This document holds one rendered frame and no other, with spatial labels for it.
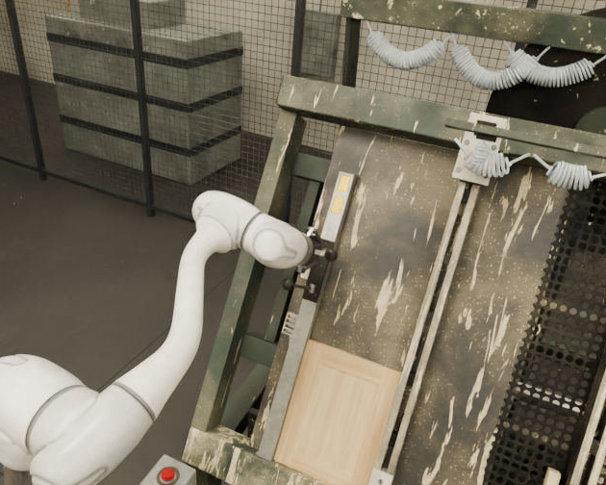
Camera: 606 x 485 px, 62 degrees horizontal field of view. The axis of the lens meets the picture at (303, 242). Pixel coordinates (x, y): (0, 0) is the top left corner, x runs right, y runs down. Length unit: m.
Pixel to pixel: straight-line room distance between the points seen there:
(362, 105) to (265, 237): 0.65
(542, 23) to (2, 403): 1.81
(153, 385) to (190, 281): 0.24
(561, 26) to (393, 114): 0.67
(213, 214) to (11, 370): 0.50
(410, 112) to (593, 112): 0.72
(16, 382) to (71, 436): 0.15
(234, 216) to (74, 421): 0.54
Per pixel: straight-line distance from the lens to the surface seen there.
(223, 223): 1.17
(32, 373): 1.02
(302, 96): 1.66
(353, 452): 1.70
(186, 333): 1.01
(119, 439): 0.93
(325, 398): 1.68
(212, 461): 1.85
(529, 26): 1.98
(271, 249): 1.10
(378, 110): 1.59
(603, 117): 2.05
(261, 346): 1.78
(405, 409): 1.58
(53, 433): 0.94
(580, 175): 1.42
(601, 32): 1.98
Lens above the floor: 2.33
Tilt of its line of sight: 31 degrees down
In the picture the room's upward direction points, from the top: 5 degrees clockwise
